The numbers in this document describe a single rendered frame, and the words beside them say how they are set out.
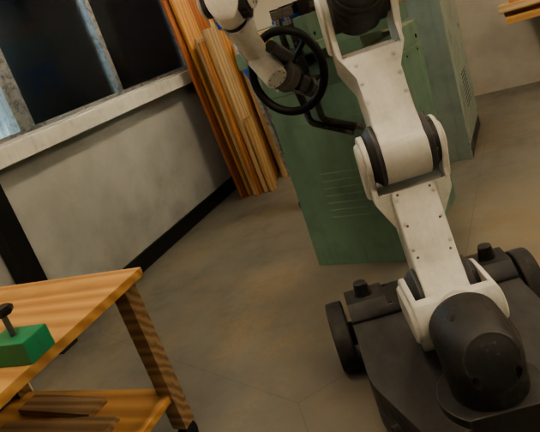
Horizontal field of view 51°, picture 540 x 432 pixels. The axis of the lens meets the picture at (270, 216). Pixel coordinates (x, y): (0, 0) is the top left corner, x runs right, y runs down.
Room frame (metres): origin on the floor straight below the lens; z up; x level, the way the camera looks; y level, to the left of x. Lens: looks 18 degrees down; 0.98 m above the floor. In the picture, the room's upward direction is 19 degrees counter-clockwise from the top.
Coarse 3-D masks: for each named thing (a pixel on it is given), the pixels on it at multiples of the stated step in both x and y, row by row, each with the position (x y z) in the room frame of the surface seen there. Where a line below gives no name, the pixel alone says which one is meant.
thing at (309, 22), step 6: (312, 12) 1.97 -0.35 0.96; (294, 18) 1.94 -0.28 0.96; (300, 18) 1.93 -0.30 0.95; (306, 18) 1.92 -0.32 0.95; (312, 18) 1.95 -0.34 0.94; (294, 24) 1.94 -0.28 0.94; (300, 24) 1.93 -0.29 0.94; (306, 24) 1.92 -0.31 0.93; (312, 24) 1.94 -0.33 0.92; (318, 24) 1.98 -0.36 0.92; (306, 30) 1.92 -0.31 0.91; (312, 30) 1.93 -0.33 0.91; (318, 30) 1.97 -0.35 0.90; (276, 36) 1.99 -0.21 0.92; (288, 36) 1.96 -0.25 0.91; (312, 36) 1.92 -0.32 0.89; (318, 36) 1.96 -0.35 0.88; (288, 42) 1.96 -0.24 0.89
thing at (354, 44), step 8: (376, 32) 2.06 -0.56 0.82; (352, 40) 1.94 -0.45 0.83; (360, 40) 1.92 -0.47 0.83; (368, 40) 1.97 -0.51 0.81; (344, 48) 1.96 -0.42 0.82; (352, 48) 1.94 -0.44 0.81; (360, 48) 1.93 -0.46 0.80; (304, 56) 2.05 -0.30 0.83; (312, 56) 2.03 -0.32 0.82; (328, 56) 1.99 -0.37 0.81
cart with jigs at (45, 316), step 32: (0, 288) 1.57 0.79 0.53; (32, 288) 1.47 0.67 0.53; (64, 288) 1.38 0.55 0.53; (96, 288) 1.30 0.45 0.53; (128, 288) 1.28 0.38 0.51; (0, 320) 1.31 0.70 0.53; (32, 320) 1.23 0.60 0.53; (64, 320) 1.17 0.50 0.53; (128, 320) 1.31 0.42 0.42; (0, 352) 1.03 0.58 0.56; (32, 352) 1.01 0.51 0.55; (160, 352) 1.32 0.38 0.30; (0, 384) 0.96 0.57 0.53; (160, 384) 1.31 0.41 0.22; (0, 416) 1.50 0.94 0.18; (32, 416) 1.44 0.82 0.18; (64, 416) 1.36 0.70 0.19; (96, 416) 1.29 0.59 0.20; (128, 416) 1.28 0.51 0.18; (160, 416) 1.25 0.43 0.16; (192, 416) 1.33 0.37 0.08
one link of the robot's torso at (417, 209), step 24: (432, 120) 1.24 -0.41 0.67; (360, 144) 1.25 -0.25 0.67; (360, 168) 1.26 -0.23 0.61; (384, 192) 1.26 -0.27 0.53; (408, 192) 1.24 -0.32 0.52; (432, 192) 1.22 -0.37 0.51; (408, 216) 1.22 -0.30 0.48; (432, 216) 1.20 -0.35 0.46; (408, 240) 1.20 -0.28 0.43; (432, 240) 1.18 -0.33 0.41; (408, 264) 1.27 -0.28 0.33; (432, 264) 1.16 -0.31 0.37; (456, 264) 1.15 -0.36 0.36; (432, 288) 1.13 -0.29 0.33
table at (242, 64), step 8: (400, 8) 1.98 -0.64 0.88; (400, 16) 1.96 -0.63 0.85; (408, 16) 2.03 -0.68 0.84; (384, 24) 1.87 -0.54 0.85; (368, 32) 1.90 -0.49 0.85; (320, 40) 1.92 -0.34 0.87; (344, 40) 1.96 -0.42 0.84; (304, 48) 1.93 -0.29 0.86; (240, 56) 2.19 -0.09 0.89; (240, 64) 2.20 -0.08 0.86
